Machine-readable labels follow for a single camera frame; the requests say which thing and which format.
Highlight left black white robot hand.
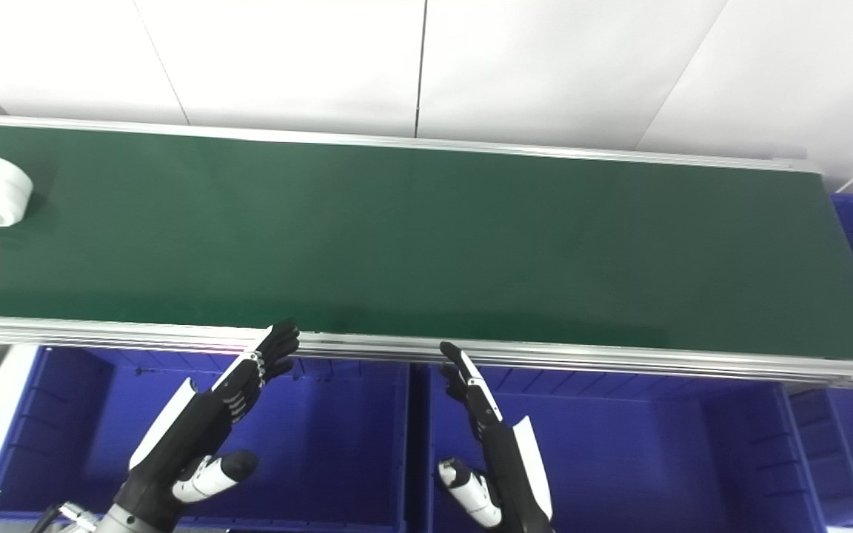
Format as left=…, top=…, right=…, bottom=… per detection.
left=112, top=318, right=301, bottom=533

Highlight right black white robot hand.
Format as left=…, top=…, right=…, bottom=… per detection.
left=437, top=341, right=555, bottom=533

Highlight green conveyor belt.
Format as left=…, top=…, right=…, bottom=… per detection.
left=0, top=113, right=853, bottom=389
left=0, top=122, right=853, bottom=363

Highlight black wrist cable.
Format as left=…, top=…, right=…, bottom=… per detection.
left=29, top=506, right=63, bottom=533

